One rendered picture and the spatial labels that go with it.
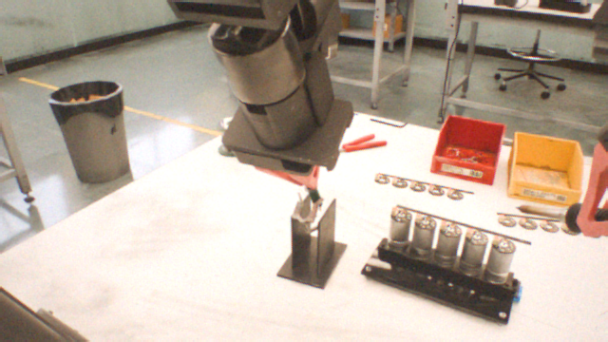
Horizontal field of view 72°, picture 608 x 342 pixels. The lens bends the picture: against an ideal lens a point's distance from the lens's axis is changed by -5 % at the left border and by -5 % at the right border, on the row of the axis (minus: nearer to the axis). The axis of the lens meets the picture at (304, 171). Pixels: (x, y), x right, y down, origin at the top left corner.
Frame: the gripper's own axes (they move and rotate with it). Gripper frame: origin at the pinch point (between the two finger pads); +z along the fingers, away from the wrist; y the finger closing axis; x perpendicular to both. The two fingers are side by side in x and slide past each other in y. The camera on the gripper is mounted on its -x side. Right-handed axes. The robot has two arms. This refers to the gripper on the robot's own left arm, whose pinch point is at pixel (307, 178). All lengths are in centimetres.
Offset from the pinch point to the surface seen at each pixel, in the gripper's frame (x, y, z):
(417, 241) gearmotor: 0.1, -11.2, 9.3
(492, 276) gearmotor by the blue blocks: 1.8, -19.7, 10.2
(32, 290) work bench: 19.8, 26.8, 2.2
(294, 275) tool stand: 7.7, 0.9, 9.2
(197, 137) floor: -94, 140, 155
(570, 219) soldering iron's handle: 0.7, -23.6, -3.3
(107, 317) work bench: 19.2, 16.0, 2.7
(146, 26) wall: -290, 368, 254
